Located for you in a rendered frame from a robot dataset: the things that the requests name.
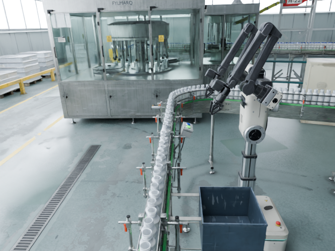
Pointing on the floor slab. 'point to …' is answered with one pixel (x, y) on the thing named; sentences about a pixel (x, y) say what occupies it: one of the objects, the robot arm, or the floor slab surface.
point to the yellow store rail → (28, 79)
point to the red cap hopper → (297, 37)
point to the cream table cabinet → (319, 79)
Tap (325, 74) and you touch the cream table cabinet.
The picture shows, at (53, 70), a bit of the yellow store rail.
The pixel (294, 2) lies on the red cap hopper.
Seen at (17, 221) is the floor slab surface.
